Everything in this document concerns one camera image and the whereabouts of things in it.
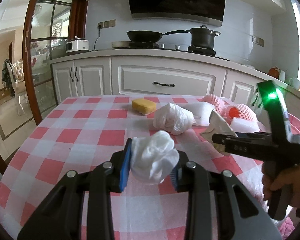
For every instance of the white upholstered dining chair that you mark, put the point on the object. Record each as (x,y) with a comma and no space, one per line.
(17,72)

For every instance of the black gas stove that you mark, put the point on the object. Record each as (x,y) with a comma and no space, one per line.
(202,51)

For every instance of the pink checkered tablecloth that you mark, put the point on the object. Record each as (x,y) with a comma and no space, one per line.
(77,135)

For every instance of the black range hood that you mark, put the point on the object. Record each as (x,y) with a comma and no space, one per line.
(177,0)

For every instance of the pink quilted cloth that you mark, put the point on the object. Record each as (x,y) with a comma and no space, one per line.
(286,230)

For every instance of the white pitcher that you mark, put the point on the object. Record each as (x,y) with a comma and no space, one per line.
(282,76)

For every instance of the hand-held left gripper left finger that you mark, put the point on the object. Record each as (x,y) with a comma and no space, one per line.
(126,165)

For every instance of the black frying pan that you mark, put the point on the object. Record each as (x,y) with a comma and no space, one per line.
(143,36)

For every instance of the white base cabinets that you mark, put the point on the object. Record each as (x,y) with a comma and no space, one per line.
(95,77)

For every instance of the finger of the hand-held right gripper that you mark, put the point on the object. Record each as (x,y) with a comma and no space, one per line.
(240,148)
(260,135)

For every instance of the brown framed glass door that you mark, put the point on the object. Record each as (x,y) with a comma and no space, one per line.
(30,55)

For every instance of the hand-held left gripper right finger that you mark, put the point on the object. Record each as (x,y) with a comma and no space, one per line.
(175,180)

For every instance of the white rice cooker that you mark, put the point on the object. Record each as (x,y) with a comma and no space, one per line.
(77,45)

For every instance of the grey paper scrap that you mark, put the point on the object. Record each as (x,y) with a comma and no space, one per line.
(217,127)

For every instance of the pale pink foam fruit net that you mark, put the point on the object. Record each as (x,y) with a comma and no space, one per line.
(213,100)

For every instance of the white crumpled plastic bag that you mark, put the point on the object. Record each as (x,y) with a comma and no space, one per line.
(172,120)

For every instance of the black stock pot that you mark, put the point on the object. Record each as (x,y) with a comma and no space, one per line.
(202,38)

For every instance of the pink foam net orange inside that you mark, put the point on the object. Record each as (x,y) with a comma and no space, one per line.
(240,112)

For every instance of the white foam block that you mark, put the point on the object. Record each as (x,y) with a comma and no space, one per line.
(242,125)
(202,110)

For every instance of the cardboard boxes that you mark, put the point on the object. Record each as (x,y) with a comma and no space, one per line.
(0,93)

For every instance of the white mug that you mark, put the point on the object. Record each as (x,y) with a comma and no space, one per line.
(295,82)

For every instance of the grey double wall outlet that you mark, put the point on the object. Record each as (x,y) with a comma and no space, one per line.
(258,40)

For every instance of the grey wall outlet strip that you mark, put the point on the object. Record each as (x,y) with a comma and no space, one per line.
(107,24)

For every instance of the yellow sponge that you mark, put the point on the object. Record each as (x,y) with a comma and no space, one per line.
(143,106)

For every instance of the beige stone countertop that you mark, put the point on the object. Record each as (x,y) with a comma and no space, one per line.
(102,53)

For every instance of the person's right hand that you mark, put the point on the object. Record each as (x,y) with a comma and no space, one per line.
(297,185)

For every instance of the white tissue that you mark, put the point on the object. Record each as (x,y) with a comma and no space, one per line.
(152,157)

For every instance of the bin with pink plastic bag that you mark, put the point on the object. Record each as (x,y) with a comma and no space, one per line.
(296,127)

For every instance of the red pumpkin shaped pot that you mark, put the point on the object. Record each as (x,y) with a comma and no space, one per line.
(273,71)

